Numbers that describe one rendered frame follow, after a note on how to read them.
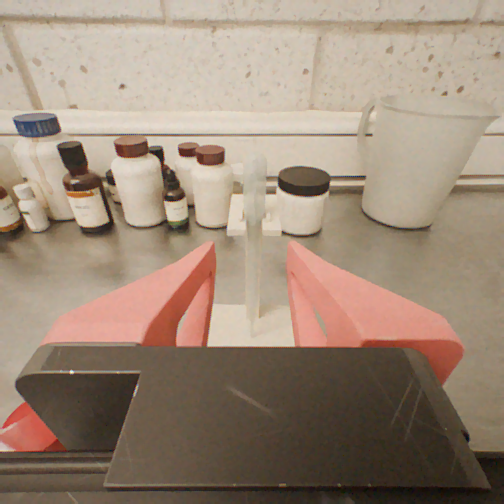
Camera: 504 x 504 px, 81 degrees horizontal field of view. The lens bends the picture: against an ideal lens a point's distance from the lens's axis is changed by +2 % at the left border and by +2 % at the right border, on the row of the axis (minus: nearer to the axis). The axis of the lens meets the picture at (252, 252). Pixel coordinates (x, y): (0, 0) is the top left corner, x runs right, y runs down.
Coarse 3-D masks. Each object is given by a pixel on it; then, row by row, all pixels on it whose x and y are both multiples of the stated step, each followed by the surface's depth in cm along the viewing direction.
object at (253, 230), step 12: (252, 228) 18; (252, 240) 19; (252, 252) 19; (252, 264) 20; (252, 276) 20; (252, 288) 21; (252, 300) 22; (252, 312) 23; (252, 324) 24; (252, 336) 25
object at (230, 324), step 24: (240, 216) 17; (264, 216) 18; (216, 312) 27; (240, 312) 27; (264, 312) 27; (288, 312) 27; (216, 336) 25; (240, 336) 25; (264, 336) 25; (288, 336) 25
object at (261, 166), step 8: (256, 152) 16; (264, 160) 16; (256, 168) 15; (264, 168) 16; (256, 176) 16; (264, 176) 16; (256, 184) 16; (264, 184) 16; (256, 192) 16; (264, 192) 17; (256, 200) 17; (264, 200) 17; (256, 208) 17; (264, 208) 17; (256, 216) 17
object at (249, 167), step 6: (246, 156) 16; (252, 156) 15; (246, 162) 16; (252, 162) 15; (246, 168) 16; (252, 168) 15; (246, 174) 16; (252, 174) 16; (246, 180) 16; (252, 180) 16; (246, 186) 16; (252, 186) 16; (246, 192) 16; (252, 192) 16; (246, 198) 17; (252, 198) 16; (246, 204) 17; (252, 204) 17; (246, 210) 17; (252, 210) 17; (246, 216) 17; (252, 216) 17
